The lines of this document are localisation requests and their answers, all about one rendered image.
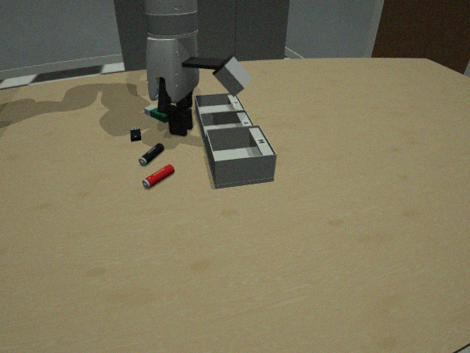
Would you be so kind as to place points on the green and white eraser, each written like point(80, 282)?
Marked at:
point(152, 111)

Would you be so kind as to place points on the grey rack of three bins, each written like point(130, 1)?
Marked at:
point(237, 155)

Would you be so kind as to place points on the black usb stick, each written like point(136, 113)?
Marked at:
point(135, 134)

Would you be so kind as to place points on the red battery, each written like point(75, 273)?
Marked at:
point(158, 176)

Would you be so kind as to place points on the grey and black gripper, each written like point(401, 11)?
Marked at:
point(164, 57)

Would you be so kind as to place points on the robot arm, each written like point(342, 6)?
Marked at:
point(172, 17)

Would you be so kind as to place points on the black battery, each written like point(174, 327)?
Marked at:
point(151, 154)

